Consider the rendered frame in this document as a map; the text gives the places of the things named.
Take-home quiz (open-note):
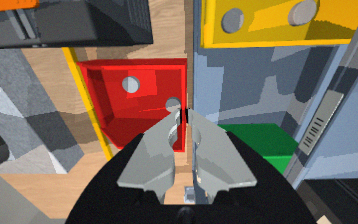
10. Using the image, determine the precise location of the green open bin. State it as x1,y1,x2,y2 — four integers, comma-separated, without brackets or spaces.
218,123,298,174

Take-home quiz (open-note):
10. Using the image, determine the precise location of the red bin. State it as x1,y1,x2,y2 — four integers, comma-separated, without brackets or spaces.
76,58,187,152

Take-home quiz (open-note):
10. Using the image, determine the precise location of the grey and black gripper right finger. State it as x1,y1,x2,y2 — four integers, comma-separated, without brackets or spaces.
185,108,317,224

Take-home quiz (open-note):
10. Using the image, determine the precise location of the yellow open bin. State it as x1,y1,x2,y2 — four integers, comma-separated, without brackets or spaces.
200,0,358,48

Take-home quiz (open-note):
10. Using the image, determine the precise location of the yellow bar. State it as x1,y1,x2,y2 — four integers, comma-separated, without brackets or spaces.
62,48,113,161

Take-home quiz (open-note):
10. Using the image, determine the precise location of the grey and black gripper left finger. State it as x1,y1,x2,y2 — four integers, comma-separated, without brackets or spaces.
64,108,182,224

